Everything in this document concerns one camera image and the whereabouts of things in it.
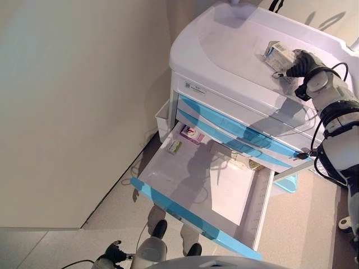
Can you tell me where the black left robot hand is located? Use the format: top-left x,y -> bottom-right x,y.
105,239 -> 136,266

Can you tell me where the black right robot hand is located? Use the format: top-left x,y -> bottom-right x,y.
270,49 -> 325,80

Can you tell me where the white blue medicine box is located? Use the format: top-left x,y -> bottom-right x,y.
262,40 -> 295,71

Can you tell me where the blue white cart drawer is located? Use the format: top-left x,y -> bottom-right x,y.
176,94 -> 312,162
175,108 -> 301,171
130,119 -> 275,261

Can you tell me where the yellow medicine box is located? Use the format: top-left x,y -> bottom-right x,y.
246,158 -> 266,172

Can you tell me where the small green medicine box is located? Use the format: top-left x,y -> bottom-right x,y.
167,139 -> 183,155

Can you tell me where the purple medicine box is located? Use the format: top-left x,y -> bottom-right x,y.
179,125 -> 205,145

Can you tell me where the silver left robot leg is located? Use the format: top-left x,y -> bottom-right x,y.
130,219 -> 169,269

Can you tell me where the white cart pole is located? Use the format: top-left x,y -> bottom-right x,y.
346,36 -> 359,54

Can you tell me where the black floor edge strip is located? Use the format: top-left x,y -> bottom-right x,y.
81,137 -> 158,229

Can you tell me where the white medical cart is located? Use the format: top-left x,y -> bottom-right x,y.
154,4 -> 359,197

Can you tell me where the black key bunch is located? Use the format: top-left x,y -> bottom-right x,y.
296,150 -> 317,163

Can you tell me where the grey robot torso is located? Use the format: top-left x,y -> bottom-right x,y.
153,254 -> 289,269

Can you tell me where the printed cart label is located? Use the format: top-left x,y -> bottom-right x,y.
183,80 -> 208,95

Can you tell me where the blue lidded waste bin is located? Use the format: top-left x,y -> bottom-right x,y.
273,172 -> 298,194

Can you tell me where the white side bin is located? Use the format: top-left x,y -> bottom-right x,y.
154,99 -> 172,141

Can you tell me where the bed caster wheel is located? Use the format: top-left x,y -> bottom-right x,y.
338,215 -> 356,233

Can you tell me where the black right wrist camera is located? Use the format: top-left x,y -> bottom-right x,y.
294,84 -> 312,102

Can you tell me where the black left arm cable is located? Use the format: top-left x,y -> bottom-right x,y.
60,258 -> 96,269

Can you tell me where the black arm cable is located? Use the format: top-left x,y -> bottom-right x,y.
310,61 -> 351,185
60,258 -> 96,269

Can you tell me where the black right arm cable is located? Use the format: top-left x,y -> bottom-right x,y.
310,61 -> 351,185

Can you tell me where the black hanging strap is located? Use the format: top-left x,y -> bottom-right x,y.
268,0 -> 284,13

